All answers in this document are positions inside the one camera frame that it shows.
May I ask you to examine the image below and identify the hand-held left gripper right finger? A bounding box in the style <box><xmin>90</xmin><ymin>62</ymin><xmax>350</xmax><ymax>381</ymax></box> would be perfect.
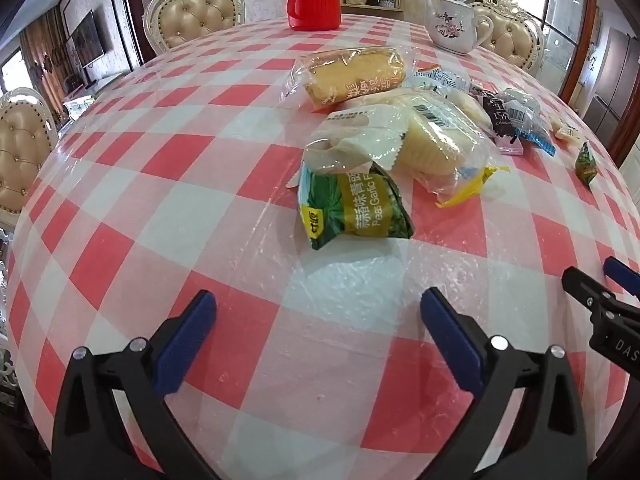
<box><xmin>419</xmin><ymin>286</ymin><xmax>590</xmax><ymax>480</ymax></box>

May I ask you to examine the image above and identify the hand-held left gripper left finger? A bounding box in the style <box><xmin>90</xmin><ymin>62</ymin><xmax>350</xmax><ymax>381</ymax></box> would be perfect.
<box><xmin>51</xmin><ymin>289</ymin><xmax>221</xmax><ymax>480</ymax></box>

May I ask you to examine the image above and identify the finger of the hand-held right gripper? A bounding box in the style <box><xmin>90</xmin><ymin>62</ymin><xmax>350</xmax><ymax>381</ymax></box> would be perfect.
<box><xmin>561</xmin><ymin>266</ymin><xmax>640</xmax><ymax>321</ymax></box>
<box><xmin>603</xmin><ymin>257</ymin><xmax>640</xmax><ymax>297</ymax></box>

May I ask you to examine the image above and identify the small green snack packet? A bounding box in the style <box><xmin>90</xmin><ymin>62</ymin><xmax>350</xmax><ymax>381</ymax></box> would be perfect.
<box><xmin>574</xmin><ymin>142</ymin><xmax>599</xmax><ymax>187</ymax></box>

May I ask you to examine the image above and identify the small cream candy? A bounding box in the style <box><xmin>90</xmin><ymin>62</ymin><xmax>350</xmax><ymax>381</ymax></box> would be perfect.
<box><xmin>550</xmin><ymin>119</ymin><xmax>584</xmax><ymax>147</ymax></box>

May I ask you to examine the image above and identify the green pea snack packet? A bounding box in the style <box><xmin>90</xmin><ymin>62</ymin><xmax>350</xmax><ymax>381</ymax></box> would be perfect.
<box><xmin>297</xmin><ymin>162</ymin><xmax>415</xmax><ymax>252</ymax></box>

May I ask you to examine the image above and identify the blue-ended dark cookie packet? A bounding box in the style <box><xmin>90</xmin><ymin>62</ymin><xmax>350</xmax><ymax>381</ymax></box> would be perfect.
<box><xmin>500</xmin><ymin>87</ymin><xmax>557</xmax><ymax>157</ymax></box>

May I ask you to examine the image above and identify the cream ribbed cake packet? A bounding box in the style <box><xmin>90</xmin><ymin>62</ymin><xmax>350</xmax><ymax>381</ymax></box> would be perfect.
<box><xmin>392</xmin><ymin>101</ymin><xmax>512</xmax><ymax>209</ymax></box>

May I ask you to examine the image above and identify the black pink chocolate packet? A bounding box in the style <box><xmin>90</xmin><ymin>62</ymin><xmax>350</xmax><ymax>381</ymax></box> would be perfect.
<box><xmin>472</xmin><ymin>87</ymin><xmax>526</xmax><ymax>157</ymax></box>

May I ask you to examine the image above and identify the cream bread packet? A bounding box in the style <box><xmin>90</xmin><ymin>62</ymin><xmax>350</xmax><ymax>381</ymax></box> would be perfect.
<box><xmin>400</xmin><ymin>84</ymin><xmax>493</xmax><ymax>131</ymax></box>

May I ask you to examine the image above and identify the clear beige pastry packet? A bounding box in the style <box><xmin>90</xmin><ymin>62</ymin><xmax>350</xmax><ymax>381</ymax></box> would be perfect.
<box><xmin>304</xmin><ymin>104</ymin><xmax>417</xmax><ymax>176</ymax></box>

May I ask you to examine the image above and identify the blue white snack packet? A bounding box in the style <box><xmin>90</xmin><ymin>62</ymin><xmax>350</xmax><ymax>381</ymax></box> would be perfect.
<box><xmin>424</xmin><ymin>67</ymin><xmax>472</xmax><ymax>94</ymax></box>

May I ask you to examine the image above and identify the yellow sponge cake packet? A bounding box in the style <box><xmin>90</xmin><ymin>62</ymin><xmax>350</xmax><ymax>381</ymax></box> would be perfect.
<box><xmin>287</xmin><ymin>46</ymin><xmax>418</xmax><ymax>112</ymax></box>

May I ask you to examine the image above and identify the red white checked tablecloth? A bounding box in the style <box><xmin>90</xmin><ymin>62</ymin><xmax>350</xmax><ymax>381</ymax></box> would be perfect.
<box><xmin>5</xmin><ymin>14</ymin><xmax>631</xmax><ymax>480</ymax></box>

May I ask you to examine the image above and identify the cream tufted carved chair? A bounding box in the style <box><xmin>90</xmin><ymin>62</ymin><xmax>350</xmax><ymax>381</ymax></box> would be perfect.
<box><xmin>144</xmin><ymin>0</ymin><xmax>247</xmax><ymax>57</ymax></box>
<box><xmin>0</xmin><ymin>87</ymin><xmax>61</xmax><ymax>231</ymax></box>
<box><xmin>0</xmin><ymin>230</ymin><xmax>22</xmax><ymax>403</ymax></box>
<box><xmin>462</xmin><ymin>0</ymin><xmax>547</xmax><ymax>75</ymax></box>

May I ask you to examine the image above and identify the white television cabinet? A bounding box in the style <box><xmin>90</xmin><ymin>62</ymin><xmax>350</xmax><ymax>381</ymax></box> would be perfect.
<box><xmin>62</xmin><ymin>85</ymin><xmax>102</xmax><ymax>122</ymax></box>

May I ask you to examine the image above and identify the glass panel door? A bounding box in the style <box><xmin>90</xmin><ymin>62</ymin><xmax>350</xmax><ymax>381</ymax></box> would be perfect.
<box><xmin>504</xmin><ymin>0</ymin><xmax>591</xmax><ymax>97</ymax></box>

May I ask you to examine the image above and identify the white floral teapot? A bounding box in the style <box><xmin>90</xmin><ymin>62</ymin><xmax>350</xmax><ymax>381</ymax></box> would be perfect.
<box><xmin>424</xmin><ymin>0</ymin><xmax>495</xmax><ymax>56</ymax></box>

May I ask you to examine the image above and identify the brown curtain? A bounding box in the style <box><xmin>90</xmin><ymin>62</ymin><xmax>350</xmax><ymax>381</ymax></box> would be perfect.
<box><xmin>20</xmin><ymin>14</ymin><xmax>67</xmax><ymax>111</ymax></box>

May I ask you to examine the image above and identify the wall television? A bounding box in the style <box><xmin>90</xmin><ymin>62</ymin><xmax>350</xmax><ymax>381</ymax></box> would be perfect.
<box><xmin>65</xmin><ymin>10</ymin><xmax>107</xmax><ymax>69</ymax></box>

